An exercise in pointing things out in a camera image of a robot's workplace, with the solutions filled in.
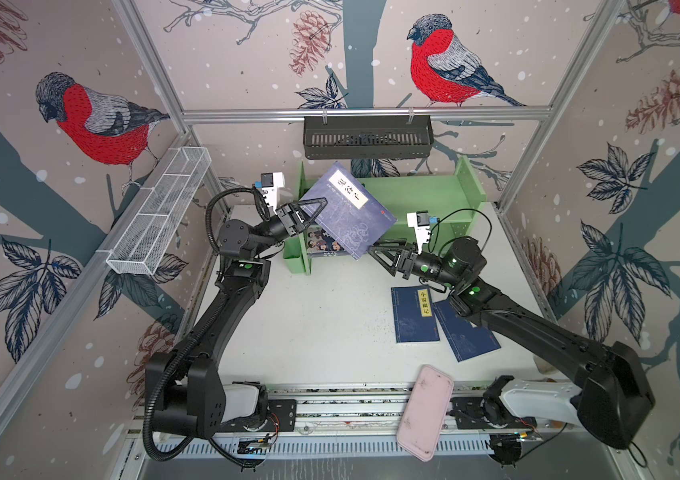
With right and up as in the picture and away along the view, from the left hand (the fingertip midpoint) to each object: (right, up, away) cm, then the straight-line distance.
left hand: (325, 208), depth 60 cm
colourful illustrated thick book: (-4, -9, +30) cm, 31 cm away
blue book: (+25, -31, +30) cm, 50 cm away
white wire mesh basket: (-46, -7, +12) cm, 48 cm away
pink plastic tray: (+24, -50, +12) cm, 57 cm away
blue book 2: (+40, -37, +25) cm, 60 cm away
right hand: (+9, -10, +6) cm, 15 cm away
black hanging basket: (+12, +30, +46) cm, 56 cm away
